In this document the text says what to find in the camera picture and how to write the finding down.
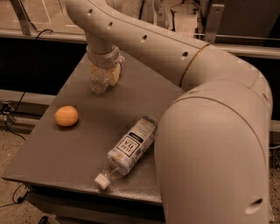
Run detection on metal railing post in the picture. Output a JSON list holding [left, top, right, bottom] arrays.
[[204, 3, 225, 44], [10, 0, 32, 36]]

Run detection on metal railing post right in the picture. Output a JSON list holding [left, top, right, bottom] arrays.
[[204, 3, 225, 44]]

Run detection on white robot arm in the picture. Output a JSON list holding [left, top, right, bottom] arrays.
[[66, 0, 273, 224]]

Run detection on orange fruit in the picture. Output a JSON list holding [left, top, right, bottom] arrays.
[[55, 106, 79, 127]]

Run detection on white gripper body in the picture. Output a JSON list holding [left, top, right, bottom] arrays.
[[86, 47, 125, 70]]

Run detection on metal railing post left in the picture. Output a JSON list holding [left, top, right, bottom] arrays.
[[10, 0, 32, 36]]

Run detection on black cable left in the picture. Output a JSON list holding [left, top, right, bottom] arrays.
[[0, 29, 54, 142]]

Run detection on dark grey table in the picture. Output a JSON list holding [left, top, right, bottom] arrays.
[[2, 56, 182, 224]]

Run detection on clear plastic water bottle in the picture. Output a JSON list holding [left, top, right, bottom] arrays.
[[89, 69, 110, 95]]

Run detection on labelled tea bottle white cap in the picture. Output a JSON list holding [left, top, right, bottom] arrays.
[[94, 115, 158, 190]]

